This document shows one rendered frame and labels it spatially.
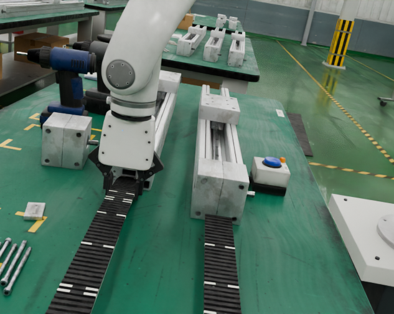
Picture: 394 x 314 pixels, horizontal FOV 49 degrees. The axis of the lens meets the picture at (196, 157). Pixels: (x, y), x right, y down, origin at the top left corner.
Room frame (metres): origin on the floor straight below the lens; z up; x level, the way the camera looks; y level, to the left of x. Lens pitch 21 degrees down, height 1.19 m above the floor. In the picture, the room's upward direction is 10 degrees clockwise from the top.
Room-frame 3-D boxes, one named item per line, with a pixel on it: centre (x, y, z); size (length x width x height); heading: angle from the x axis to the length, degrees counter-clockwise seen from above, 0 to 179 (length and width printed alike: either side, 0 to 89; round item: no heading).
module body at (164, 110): (1.23, 0.15, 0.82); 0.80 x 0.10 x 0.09; 2
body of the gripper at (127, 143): (0.77, 0.13, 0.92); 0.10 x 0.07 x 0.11; 92
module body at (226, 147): (1.24, -0.04, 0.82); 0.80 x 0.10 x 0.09; 2
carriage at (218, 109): (1.24, -0.04, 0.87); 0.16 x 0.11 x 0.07; 2
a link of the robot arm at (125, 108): (0.77, 0.14, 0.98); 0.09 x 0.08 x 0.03; 92
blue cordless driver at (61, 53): (1.12, 0.41, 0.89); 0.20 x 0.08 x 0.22; 100
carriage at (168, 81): (1.48, 0.16, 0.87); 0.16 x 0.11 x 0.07; 2
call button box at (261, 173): (0.96, -0.17, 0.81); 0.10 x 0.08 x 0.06; 92
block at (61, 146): (0.92, 0.29, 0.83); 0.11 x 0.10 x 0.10; 98
